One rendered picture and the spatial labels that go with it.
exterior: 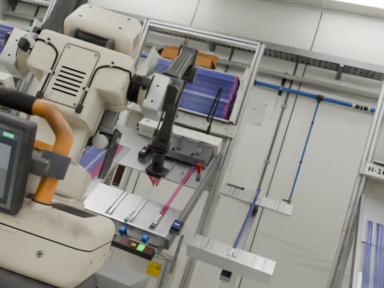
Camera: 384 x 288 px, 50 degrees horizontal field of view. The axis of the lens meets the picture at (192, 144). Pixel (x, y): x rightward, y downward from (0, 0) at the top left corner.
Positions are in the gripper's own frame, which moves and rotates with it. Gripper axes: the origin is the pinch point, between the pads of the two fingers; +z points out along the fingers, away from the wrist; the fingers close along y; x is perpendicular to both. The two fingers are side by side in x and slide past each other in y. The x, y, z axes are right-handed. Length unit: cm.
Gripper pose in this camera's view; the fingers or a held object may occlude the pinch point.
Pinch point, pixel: (155, 184)
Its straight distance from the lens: 207.1
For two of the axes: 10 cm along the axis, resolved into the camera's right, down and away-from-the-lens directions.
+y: -9.2, -3.0, 2.6
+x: -3.7, 4.5, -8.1
